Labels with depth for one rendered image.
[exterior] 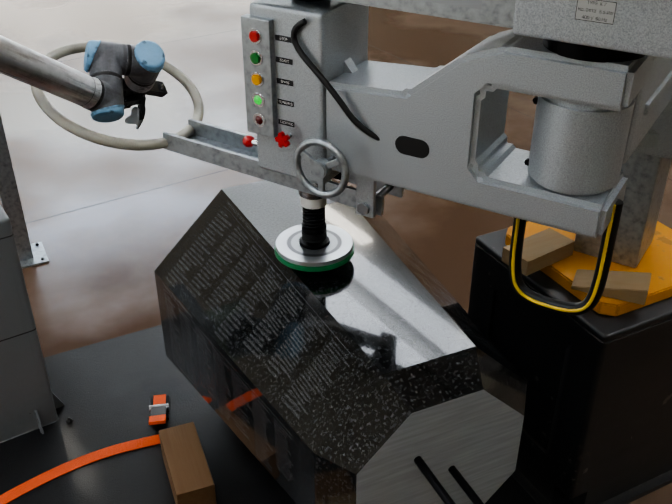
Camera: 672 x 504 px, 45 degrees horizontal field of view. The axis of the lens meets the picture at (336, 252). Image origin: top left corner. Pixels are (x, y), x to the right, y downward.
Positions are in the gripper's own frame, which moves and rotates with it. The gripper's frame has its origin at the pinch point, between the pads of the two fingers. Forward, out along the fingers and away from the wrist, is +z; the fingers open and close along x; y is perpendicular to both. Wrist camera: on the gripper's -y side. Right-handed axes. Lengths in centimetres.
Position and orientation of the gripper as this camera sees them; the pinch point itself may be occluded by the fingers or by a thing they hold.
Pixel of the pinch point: (131, 108)
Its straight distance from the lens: 277.3
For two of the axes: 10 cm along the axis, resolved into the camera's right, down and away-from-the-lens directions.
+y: -8.3, 2.6, -5.0
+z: -4.3, 2.9, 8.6
